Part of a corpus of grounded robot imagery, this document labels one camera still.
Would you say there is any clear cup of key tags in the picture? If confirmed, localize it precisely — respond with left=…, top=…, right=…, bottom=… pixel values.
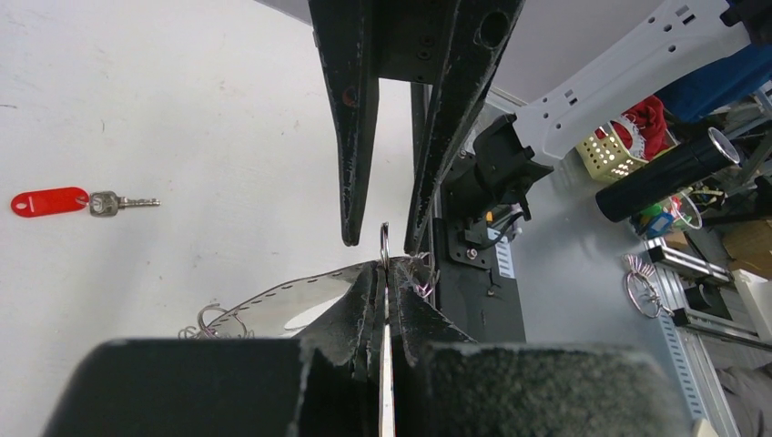
left=629, top=191, right=703, bottom=239

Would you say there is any aluminium rail frame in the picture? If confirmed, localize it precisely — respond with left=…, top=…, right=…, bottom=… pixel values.
left=644, top=238, right=771, bottom=351

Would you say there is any black cylinder flashlight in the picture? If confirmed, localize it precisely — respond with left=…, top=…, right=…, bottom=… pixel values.
left=595, top=127, right=740, bottom=223

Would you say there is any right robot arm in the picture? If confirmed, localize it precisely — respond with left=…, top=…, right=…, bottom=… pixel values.
left=309, top=1, right=771, bottom=254

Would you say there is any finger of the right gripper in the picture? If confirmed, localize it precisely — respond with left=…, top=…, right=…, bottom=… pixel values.
left=403, top=1, right=525, bottom=255
left=309, top=0, right=379, bottom=247

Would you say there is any right controller board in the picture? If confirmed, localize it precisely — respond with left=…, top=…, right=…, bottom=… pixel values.
left=487, top=204, right=523, bottom=279

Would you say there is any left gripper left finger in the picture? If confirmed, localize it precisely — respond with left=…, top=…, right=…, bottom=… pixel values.
left=44, top=262, right=383, bottom=436

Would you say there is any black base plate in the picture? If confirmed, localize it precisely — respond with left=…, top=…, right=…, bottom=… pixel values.
left=429, top=100, right=533, bottom=342

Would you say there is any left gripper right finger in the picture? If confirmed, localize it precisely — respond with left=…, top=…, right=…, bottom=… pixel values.
left=387, top=259, right=693, bottom=436

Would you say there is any cream perforated basket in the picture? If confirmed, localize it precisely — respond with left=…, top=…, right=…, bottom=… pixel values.
left=574, top=121, right=648, bottom=184

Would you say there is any key with red tag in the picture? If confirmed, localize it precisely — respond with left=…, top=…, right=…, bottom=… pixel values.
left=10, top=187, right=162, bottom=219

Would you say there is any red cloth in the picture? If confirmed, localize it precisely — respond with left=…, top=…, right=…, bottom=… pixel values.
left=614, top=96, right=669, bottom=161

